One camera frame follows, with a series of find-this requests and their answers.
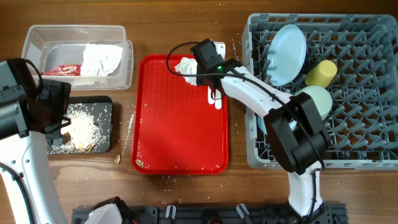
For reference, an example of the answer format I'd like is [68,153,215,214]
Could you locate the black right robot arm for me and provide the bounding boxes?
[190,39,330,223]

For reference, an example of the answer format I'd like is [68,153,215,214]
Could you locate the green bowl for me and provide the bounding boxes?
[294,85,333,120]

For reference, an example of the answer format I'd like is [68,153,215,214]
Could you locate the black food waste tray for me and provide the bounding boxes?
[46,95,113,155]

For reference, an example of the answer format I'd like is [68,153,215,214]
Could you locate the large light blue plate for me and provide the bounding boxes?
[266,24,307,86]

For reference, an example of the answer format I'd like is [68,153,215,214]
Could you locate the spilled rice line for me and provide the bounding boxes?
[121,105,136,158]

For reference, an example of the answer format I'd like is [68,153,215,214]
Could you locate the white plastic spoon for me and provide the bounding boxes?
[215,90,222,110]

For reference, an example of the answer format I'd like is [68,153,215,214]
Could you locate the red snack wrapper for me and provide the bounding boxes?
[41,64,81,77]

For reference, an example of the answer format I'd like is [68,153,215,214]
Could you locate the grey dishwasher rack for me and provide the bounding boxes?
[242,13,397,170]

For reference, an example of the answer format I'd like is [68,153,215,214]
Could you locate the peanut shell on table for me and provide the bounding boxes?
[114,155,121,164]

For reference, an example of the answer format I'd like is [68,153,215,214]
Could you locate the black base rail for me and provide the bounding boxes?
[71,202,349,224]

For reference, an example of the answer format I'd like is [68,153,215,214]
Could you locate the small light blue saucer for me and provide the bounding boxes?
[256,115,297,135]

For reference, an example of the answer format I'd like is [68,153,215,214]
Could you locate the yellow plastic cup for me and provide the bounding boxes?
[305,60,338,88]

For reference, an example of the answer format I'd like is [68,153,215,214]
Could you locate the white tissue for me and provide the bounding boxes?
[174,57,198,86]

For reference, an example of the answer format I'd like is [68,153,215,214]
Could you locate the white plastic fork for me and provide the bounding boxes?
[208,87,215,105]

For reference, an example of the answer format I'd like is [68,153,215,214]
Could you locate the peanut shell on tray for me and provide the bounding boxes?
[135,159,144,168]

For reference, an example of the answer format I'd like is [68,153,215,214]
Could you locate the clear plastic waste bin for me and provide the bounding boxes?
[22,25,134,90]

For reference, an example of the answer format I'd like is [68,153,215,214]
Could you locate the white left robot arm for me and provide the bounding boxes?
[1,58,71,223]

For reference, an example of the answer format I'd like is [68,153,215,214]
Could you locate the red serving tray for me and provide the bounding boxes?
[131,54,229,175]

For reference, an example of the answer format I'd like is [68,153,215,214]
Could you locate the white paper napkin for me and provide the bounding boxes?
[80,44,123,77]

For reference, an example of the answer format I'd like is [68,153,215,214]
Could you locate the brown food scraps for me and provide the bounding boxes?
[49,104,108,154]

